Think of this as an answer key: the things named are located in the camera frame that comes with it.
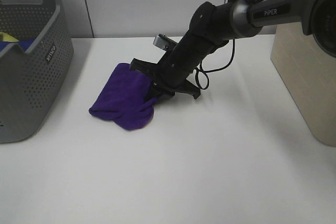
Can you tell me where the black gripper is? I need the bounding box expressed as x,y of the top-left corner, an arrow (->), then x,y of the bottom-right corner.
130,33 -> 216,102

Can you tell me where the purple towel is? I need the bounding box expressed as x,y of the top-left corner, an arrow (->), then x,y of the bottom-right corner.
89,63 -> 157,131

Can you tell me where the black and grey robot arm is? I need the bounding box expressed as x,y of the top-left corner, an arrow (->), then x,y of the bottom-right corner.
130,0 -> 335,101

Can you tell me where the grey perforated plastic basket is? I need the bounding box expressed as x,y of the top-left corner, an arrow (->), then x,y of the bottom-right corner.
1,0 -> 74,143

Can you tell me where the blue cloth in basket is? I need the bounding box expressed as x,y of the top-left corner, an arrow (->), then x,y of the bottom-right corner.
0,39 -> 36,53

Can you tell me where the beige plastic basket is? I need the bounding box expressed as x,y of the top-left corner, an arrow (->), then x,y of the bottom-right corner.
270,23 -> 335,146

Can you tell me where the yellow cloth in basket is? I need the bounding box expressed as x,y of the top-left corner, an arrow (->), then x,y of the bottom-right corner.
0,31 -> 19,42

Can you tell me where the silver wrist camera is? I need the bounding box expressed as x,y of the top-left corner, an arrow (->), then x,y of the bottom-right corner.
153,34 -> 177,51

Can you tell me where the black cable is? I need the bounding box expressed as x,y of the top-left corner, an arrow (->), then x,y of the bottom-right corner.
193,0 -> 318,90

